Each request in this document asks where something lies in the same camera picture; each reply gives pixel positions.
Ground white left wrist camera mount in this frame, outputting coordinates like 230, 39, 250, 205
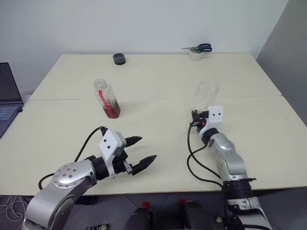
98, 129, 127, 179

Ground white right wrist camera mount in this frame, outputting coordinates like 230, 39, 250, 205
200, 105, 224, 135

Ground plastic bottle with red liquid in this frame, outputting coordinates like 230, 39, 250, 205
94, 79, 121, 119

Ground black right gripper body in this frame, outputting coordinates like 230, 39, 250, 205
191, 115, 208, 132

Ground dark rounded shape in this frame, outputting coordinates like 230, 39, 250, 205
127, 207, 154, 230

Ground blue handled scissors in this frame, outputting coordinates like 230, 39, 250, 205
180, 43, 213, 53

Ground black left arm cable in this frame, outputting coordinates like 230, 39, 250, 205
38, 126, 107, 191

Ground clear plastic bottle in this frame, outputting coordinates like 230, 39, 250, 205
184, 80, 220, 135

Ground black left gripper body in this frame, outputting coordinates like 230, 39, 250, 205
111, 149, 134, 176

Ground whitish tape roll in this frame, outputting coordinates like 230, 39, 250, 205
188, 48, 203, 62

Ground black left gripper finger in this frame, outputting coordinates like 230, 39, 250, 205
132, 154, 157, 175
124, 135, 144, 149

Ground white loose cables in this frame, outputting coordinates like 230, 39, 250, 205
0, 195, 29, 222

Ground dark grey laptop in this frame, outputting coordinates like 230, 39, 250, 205
0, 62, 24, 139

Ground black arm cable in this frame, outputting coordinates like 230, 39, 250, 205
38, 126, 107, 191
186, 123, 227, 190

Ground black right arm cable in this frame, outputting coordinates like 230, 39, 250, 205
186, 123, 227, 190

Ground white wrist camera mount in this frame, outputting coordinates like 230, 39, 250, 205
98, 129, 127, 179
200, 105, 224, 135

